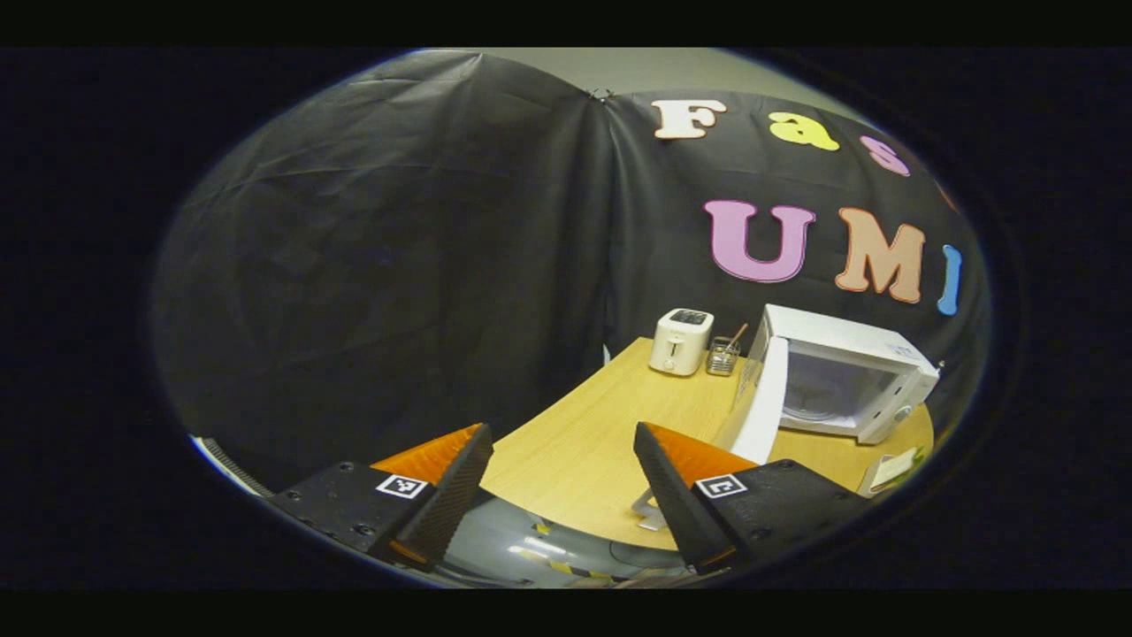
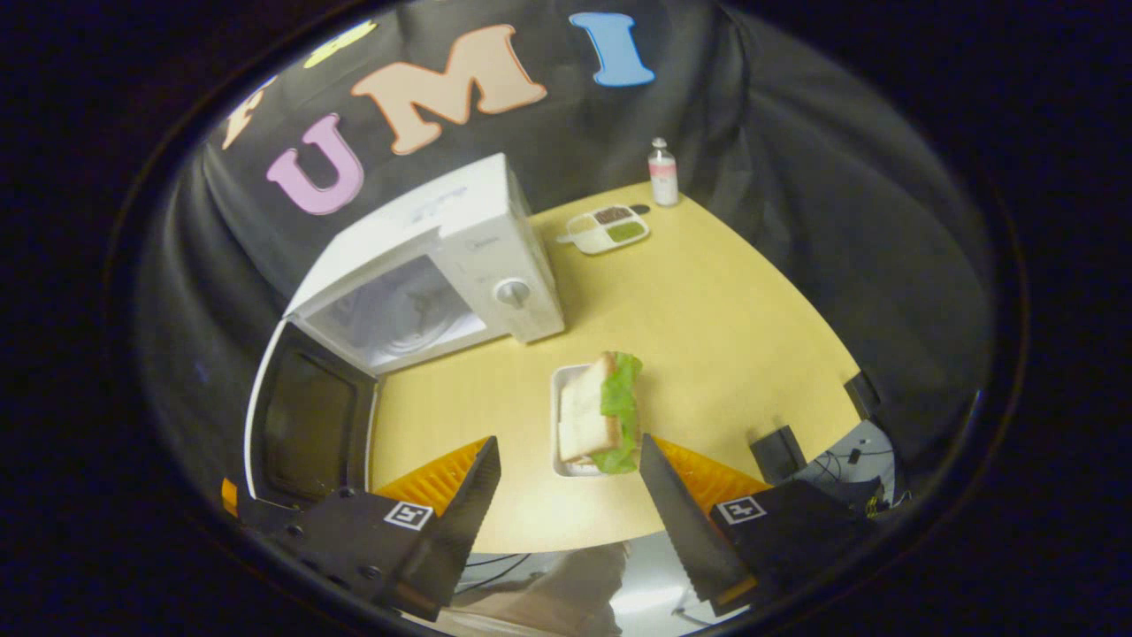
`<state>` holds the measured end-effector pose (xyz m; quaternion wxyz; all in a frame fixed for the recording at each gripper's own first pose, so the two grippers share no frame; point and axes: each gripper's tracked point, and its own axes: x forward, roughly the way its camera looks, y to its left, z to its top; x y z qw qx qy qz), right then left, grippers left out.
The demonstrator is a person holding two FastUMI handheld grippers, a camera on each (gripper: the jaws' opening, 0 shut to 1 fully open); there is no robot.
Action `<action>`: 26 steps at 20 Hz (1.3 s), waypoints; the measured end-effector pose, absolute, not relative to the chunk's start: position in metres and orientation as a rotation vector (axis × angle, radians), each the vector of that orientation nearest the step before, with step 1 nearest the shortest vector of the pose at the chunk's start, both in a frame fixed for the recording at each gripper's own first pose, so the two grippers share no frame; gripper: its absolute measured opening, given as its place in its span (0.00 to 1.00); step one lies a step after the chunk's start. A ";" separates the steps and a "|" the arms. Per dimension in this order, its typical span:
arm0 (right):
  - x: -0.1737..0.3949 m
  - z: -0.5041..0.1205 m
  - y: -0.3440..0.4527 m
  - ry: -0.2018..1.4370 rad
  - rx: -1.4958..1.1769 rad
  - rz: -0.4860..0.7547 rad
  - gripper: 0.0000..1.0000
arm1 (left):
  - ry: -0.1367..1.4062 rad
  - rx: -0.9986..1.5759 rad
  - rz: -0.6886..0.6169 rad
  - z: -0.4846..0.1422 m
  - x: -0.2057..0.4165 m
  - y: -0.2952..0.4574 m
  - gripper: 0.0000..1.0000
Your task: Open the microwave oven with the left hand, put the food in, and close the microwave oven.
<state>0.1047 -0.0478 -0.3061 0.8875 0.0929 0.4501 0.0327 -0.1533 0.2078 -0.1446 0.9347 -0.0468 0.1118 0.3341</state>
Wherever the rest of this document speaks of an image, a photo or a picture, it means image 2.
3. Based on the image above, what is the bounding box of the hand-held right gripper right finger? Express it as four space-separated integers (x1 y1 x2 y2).
639 434 881 618

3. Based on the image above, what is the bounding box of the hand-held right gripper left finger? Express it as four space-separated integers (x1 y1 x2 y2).
292 435 502 622

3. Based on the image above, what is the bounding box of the lettuce sandwich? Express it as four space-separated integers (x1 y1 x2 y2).
557 352 644 474

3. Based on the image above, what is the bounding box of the white microwave oven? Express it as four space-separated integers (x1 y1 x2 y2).
243 152 567 510

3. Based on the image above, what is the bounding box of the white divided food tray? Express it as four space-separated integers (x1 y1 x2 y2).
556 204 652 256

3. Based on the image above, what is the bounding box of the black box device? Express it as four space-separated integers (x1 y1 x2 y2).
843 372 883 422
750 426 807 484

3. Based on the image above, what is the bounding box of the person's trouser leg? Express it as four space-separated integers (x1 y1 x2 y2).
447 541 631 637

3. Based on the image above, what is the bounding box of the white ribbed plate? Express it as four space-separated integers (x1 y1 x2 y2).
550 364 611 479

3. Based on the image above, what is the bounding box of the small clear pink-label bottle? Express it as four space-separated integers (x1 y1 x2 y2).
648 137 680 207

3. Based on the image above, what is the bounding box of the black cable bundle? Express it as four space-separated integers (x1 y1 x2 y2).
809 441 901 520

